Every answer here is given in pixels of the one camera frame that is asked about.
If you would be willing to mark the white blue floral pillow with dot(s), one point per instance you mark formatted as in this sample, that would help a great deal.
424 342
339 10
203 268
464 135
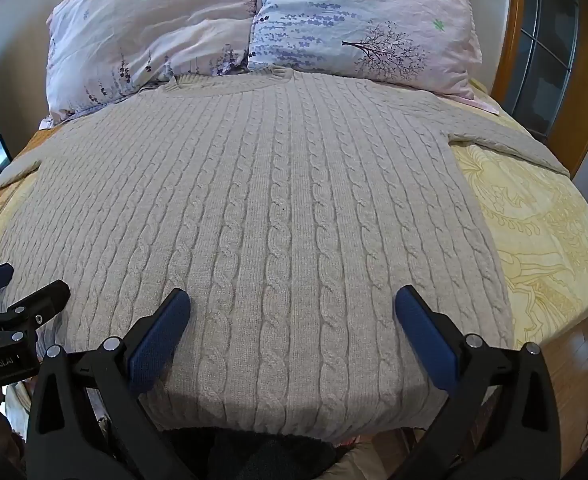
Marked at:
374 10

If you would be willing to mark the yellow patterned bed sheet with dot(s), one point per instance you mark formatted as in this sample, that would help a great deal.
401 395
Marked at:
539 240

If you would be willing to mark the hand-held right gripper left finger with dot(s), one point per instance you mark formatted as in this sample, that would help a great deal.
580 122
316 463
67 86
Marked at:
159 341

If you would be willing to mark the pink floral pillow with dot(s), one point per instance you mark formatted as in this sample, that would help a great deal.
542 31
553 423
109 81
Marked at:
148 25

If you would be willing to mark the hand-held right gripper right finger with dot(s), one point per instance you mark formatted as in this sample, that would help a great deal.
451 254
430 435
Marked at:
426 342

